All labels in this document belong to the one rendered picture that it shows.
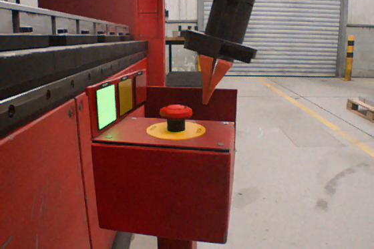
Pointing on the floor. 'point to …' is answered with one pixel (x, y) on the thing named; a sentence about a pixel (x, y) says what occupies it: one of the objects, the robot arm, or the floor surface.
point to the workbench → (189, 78)
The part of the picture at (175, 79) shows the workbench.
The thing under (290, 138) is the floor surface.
